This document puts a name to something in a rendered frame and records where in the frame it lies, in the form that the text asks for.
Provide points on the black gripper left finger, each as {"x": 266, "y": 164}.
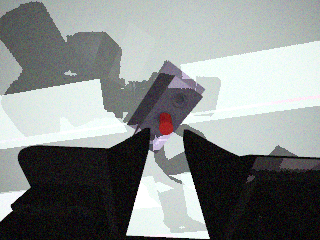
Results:
{"x": 117, "y": 171}

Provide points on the red peg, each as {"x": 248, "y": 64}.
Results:
{"x": 165, "y": 125}

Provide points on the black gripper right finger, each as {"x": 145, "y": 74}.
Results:
{"x": 225, "y": 181}

